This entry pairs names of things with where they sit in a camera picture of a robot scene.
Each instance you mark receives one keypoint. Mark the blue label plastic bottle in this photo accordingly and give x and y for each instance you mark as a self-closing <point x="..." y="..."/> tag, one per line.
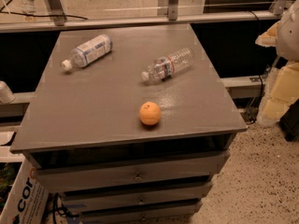
<point x="88" y="52"/>

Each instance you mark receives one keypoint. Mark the white cardboard box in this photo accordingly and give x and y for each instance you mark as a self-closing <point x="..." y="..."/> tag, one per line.
<point x="26" y="200"/>

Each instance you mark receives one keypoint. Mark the clear red label bottle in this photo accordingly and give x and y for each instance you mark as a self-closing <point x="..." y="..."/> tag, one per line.
<point x="169" y="65"/>

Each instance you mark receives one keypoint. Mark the orange fruit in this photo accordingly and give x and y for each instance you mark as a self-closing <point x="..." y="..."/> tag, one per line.
<point x="150" y="113"/>

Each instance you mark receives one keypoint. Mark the grey drawer cabinet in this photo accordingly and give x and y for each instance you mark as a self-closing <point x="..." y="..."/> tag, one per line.
<point x="83" y="134"/>

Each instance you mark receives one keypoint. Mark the white cylinder object left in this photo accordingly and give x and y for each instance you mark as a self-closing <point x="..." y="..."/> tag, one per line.
<point x="6" y="95"/>

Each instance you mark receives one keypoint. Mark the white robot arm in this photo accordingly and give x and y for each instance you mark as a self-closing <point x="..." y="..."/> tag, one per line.
<point x="287" y="42"/>

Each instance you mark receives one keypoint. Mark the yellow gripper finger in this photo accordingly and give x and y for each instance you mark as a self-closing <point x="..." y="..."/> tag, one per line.
<point x="281" y="91"/>
<point x="268" y="38"/>

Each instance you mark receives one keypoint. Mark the metal frame rail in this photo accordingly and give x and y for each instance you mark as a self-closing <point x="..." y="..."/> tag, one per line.
<point x="63" y="15"/>

